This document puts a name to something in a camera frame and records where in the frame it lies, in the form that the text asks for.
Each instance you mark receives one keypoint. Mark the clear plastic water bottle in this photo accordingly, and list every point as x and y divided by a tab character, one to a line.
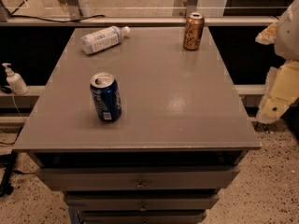
103	39

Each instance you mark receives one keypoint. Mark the bottom grey drawer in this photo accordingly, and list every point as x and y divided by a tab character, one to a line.
149	217

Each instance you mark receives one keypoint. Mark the grey drawer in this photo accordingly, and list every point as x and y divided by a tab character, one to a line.
142	201
149	217
139	178

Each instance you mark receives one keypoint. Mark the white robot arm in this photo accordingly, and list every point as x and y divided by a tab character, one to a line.
286	43

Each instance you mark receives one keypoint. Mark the grey drawer cabinet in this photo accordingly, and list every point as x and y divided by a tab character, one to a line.
178	108

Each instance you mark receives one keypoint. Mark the orange gold soda can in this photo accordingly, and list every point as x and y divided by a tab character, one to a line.
193	31

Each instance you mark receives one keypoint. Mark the black stand leg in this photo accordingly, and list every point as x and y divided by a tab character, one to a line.
7	162

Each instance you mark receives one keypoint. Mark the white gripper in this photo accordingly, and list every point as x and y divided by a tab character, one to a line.
288	34

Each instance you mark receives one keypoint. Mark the white pump dispenser bottle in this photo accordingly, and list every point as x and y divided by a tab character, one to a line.
15	80

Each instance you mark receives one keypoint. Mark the top grey drawer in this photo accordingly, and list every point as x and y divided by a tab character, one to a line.
139	178

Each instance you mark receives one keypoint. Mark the middle grey drawer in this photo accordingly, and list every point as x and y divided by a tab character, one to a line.
142	201

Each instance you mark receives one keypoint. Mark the blue pepsi can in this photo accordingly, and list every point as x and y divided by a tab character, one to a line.
106	97

